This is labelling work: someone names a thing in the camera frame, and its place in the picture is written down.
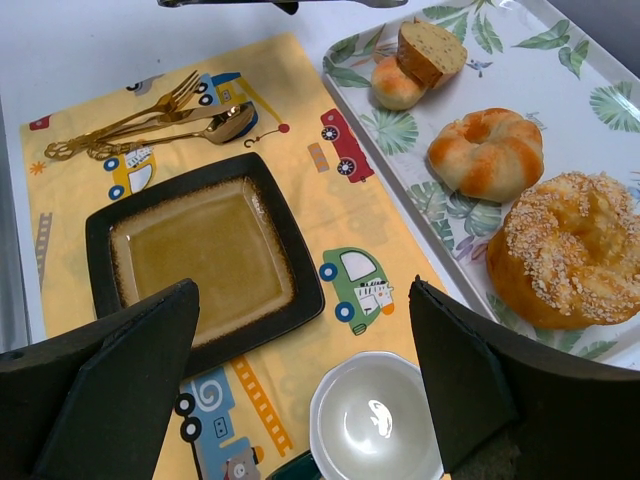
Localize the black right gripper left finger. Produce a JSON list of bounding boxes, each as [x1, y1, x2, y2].
[[1, 279, 199, 479]]

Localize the yellow car pattern placemat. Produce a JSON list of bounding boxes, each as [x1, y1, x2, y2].
[[21, 34, 439, 479]]

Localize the gold knife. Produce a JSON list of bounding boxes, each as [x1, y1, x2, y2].
[[82, 102, 251, 148]]

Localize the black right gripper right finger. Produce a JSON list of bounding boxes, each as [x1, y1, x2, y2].
[[409, 279, 639, 479]]

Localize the sliced brown bread loaf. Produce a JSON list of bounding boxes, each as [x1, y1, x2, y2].
[[396, 20, 468, 89]]

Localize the square black amber plate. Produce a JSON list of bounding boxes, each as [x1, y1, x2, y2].
[[85, 153, 325, 376]]

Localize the dark green mug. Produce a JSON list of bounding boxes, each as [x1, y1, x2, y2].
[[269, 351, 444, 480]]

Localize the gold fork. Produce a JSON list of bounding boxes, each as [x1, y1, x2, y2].
[[44, 70, 200, 161]]

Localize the floral white serving tray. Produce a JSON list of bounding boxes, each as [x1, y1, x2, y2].
[[323, 1, 639, 369]]

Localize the sesame ring bread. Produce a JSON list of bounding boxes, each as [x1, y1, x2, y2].
[[487, 172, 639, 329]]

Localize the gold spoon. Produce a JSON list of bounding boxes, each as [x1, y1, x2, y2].
[[87, 103, 255, 160]]

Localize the small round bread roll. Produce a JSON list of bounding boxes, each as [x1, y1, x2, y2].
[[371, 56, 426, 111]]

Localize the twisted orange bread bun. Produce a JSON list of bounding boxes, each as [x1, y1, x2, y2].
[[427, 108, 544, 203]]

